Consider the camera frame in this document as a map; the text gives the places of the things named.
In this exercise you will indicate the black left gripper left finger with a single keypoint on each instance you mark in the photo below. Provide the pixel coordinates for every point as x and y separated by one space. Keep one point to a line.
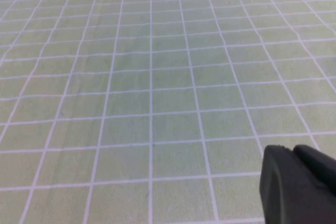
283 195

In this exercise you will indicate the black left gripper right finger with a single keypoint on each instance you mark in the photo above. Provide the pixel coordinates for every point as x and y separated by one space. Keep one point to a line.
317 166

